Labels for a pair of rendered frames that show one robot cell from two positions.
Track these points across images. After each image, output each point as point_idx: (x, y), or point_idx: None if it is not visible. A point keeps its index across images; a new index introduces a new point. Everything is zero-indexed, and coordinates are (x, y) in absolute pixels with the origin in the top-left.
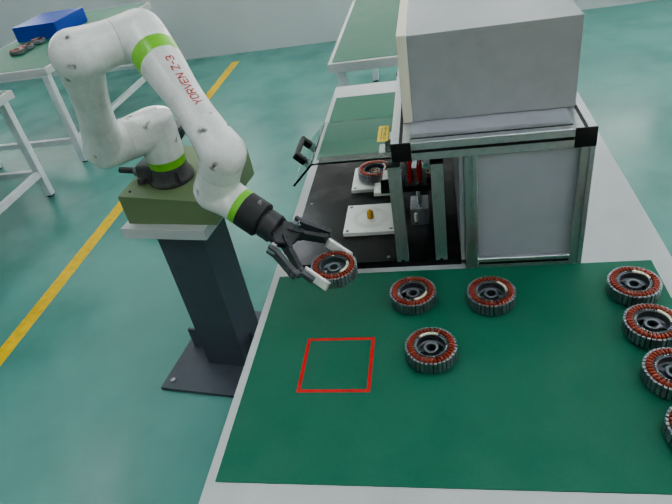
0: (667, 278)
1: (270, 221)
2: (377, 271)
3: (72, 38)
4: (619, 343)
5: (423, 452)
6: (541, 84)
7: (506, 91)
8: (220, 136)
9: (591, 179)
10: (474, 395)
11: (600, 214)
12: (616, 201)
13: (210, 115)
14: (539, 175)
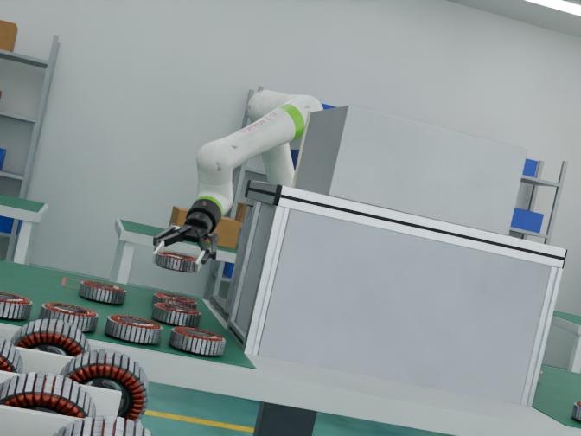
0: (222, 364)
1: (193, 214)
2: (215, 315)
3: (261, 92)
4: None
5: (1, 279)
6: (326, 168)
7: (317, 170)
8: (213, 142)
9: (268, 243)
10: (54, 296)
11: (349, 381)
12: (384, 392)
13: (232, 137)
14: (265, 234)
